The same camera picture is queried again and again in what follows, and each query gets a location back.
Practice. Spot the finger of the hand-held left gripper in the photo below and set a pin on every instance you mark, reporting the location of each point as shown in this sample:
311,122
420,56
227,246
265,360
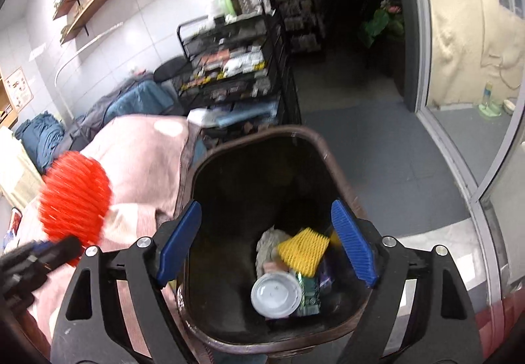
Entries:
61,251
28,267

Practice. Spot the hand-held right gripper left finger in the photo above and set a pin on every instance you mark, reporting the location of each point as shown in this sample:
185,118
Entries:
180,241

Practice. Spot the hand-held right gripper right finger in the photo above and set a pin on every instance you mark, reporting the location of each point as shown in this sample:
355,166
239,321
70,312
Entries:
354,245

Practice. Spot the yellow foam fruit net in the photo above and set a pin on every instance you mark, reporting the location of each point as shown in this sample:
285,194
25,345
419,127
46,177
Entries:
303,251

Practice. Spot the orange foam fruit net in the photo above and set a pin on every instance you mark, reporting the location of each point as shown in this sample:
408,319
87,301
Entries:
74,200

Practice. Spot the dark brown trash bin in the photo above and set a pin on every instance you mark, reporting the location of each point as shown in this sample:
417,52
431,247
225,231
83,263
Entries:
229,200

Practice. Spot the white paper wrapper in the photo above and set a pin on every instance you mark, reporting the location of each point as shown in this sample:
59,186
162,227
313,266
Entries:
268,245

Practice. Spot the purple paper cup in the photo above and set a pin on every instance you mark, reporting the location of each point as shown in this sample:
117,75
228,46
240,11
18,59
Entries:
275,294

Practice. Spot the pink polka-dot blanket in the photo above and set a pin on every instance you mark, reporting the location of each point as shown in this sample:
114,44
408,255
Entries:
135,159

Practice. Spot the cream towel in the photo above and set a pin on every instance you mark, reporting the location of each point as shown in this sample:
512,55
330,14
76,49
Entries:
16,167

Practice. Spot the blue cloth pile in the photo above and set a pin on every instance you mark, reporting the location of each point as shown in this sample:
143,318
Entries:
41,138

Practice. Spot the white plastic packet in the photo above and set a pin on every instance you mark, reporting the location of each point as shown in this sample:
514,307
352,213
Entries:
205,118

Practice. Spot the grey blanket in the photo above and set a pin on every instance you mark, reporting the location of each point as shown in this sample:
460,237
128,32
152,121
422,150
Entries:
98,109

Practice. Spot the blue skirted massage bed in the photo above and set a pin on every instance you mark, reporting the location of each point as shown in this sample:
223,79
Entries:
139,99

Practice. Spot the black round stool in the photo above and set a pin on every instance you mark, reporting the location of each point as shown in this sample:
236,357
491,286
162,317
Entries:
172,68

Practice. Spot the black mesh trolley cart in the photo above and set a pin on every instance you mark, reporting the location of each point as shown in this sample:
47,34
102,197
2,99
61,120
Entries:
229,60

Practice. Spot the aluminium glass partition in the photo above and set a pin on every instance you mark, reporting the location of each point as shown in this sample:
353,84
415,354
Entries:
414,60

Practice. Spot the green base water bottle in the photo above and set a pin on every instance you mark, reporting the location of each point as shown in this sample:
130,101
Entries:
489,101

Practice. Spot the white bowl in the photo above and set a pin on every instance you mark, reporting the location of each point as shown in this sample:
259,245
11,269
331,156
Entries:
510,106

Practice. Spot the potted green plant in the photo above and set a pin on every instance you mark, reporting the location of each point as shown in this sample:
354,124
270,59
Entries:
381,21

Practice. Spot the dark storage rack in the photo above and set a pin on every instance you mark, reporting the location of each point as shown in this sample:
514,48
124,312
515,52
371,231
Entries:
299,11

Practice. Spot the wooden wall cabinet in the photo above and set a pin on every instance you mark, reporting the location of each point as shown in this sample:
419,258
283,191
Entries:
6,101

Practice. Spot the wall poster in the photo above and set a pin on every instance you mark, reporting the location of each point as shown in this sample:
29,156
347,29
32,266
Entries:
17,89

